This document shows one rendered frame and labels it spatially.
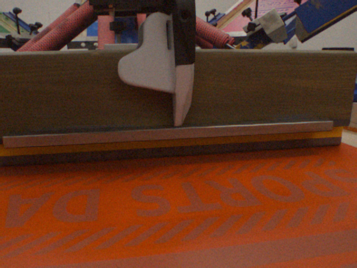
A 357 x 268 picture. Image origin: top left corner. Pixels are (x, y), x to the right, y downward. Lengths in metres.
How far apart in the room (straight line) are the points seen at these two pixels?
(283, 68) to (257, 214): 0.16
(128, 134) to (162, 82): 0.05
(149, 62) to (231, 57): 0.08
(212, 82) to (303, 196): 0.12
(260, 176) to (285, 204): 0.05
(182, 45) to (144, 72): 0.04
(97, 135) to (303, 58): 0.20
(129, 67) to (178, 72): 0.04
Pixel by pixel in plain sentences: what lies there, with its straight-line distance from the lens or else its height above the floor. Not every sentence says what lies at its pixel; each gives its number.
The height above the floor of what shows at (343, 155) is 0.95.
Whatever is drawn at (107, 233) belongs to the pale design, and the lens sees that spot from 0.19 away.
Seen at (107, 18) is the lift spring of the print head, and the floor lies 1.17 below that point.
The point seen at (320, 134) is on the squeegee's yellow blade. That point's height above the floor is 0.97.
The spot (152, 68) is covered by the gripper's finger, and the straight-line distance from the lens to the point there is 0.26.
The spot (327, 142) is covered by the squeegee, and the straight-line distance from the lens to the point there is 0.38.
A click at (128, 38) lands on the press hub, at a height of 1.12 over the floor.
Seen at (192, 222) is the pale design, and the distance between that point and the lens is 0.19.
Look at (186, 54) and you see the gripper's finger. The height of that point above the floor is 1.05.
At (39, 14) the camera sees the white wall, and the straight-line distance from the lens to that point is 4.73.
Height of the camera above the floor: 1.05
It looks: 13 degrees down
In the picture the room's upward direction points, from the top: 1 degrees counter-clockwise
